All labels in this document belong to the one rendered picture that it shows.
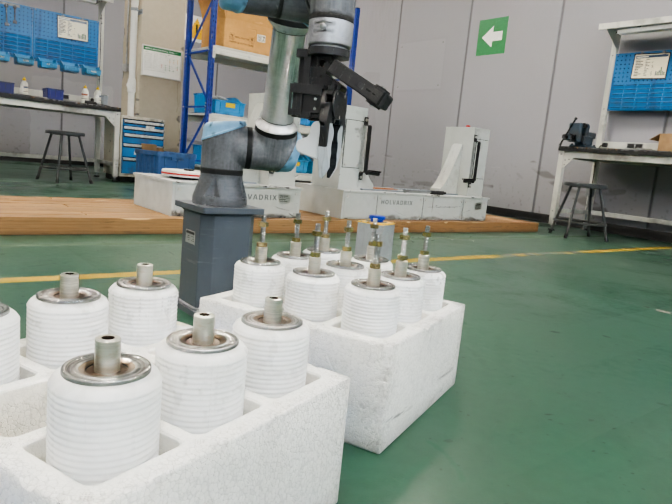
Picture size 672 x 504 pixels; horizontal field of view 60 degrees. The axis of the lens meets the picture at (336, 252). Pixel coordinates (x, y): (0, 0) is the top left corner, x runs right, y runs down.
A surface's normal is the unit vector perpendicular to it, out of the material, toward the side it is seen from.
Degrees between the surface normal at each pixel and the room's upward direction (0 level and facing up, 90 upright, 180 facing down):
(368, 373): 90
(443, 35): 90
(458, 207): 90
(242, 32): 89
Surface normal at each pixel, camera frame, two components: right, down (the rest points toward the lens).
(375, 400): -0.48, 0.09
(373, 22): -0.78, 0.03
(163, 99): 0.62, 0.18
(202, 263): -0.11, 0.14
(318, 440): 0.84, 0.16
